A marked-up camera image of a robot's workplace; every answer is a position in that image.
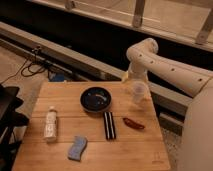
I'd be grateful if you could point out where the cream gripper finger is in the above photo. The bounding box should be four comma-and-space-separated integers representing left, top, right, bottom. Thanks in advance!
121, 71, 129, 83

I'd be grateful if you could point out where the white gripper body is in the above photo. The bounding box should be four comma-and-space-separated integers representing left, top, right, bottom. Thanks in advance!
128, 63, 147, 81

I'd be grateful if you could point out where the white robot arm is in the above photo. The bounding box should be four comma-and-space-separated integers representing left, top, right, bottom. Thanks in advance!
124, 38, 213, 171

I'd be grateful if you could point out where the dark blue bowl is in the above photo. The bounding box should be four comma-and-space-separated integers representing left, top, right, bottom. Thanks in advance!
80, 87, 111, 113

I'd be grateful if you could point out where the red chili pepper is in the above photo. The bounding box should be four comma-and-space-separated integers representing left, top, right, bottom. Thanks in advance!
123, 117, 145, 130

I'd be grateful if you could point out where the blue object on floor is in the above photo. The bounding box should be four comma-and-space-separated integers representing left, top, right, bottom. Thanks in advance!
49, 74, 65, 82

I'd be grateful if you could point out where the wooden table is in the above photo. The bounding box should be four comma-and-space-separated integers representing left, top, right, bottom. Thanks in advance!
12, 82, 170, 171

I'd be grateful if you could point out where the white plastic bottle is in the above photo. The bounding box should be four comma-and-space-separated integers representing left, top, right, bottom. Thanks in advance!
44, 106, 57, 142

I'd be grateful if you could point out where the blue sponge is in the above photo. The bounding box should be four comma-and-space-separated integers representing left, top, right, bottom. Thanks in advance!
68, 136, 87, 161

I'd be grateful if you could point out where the black chair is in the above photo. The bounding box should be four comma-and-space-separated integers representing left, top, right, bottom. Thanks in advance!
0, 84, 29, 171

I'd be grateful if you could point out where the black cable on floor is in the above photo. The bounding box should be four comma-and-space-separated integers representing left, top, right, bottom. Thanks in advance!
0, 46, 64, 85

